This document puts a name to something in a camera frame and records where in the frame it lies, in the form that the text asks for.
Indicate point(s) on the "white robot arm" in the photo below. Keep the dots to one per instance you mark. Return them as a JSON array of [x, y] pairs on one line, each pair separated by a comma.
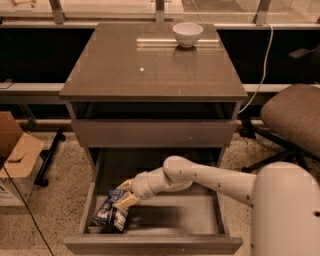
[[285, 200]]

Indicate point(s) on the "grey drawer cabinet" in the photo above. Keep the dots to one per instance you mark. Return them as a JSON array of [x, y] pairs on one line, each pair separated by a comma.
[[139, 72]]

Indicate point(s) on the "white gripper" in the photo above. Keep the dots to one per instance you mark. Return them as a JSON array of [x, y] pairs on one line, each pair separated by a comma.
[[142, 187]]

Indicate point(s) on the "open grey middle drawer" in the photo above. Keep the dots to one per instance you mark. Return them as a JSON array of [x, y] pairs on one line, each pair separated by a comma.
[[189, 222]]

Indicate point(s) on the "cardboard box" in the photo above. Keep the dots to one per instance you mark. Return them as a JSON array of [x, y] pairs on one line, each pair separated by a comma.
[[21, 154]]

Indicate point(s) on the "black metal floor stand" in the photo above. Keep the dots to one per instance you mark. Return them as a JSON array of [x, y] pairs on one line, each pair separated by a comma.
[[46, 156]]

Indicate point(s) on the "blue chip bag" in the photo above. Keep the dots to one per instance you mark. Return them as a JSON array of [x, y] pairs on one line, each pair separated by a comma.
[[108, 219]]

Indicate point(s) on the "brown office chair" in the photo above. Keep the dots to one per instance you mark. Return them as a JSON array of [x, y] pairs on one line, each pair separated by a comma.
[[294, 115]]

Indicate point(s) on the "white ceramic bowl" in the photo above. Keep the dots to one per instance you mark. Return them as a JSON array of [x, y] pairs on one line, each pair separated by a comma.
[[187, 34]]

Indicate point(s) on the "closed grey upper drawer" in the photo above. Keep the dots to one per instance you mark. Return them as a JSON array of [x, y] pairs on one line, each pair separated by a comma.
[[153, 134]]

